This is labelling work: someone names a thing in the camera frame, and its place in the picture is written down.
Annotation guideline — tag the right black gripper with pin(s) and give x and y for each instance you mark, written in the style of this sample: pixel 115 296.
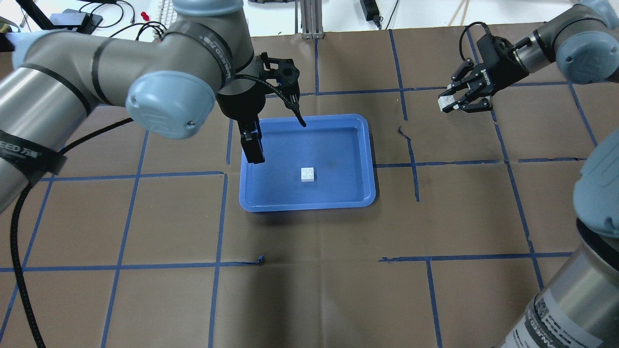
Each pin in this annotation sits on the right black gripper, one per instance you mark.
pixel 503 70

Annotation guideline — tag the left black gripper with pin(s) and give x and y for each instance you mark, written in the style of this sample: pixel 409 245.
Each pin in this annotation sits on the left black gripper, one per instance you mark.
pixel 240 103

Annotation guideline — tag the white block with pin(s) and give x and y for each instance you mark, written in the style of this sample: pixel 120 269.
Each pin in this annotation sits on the white block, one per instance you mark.
pixel 447 103
pixel 307 174

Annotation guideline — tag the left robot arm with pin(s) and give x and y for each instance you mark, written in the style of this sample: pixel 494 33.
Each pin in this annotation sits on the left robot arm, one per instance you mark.
pixel 168 88

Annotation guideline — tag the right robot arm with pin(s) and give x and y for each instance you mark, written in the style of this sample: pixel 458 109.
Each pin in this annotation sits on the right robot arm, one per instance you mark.
pixel 566 173

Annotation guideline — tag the blue plastic tray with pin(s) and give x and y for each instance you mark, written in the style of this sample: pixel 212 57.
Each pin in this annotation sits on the blue plastic tray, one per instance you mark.
pixel 337 146

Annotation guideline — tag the black power adapter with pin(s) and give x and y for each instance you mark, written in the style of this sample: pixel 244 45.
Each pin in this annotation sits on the black power adapter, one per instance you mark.
pixel 371 12

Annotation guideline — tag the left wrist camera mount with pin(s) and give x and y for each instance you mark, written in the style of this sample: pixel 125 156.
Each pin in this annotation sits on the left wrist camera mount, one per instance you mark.
pixel 281 70

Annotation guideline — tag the aluminium frame post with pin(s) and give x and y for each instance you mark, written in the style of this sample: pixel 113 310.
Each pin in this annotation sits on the aluminium frame post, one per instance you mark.
pixel 309 17

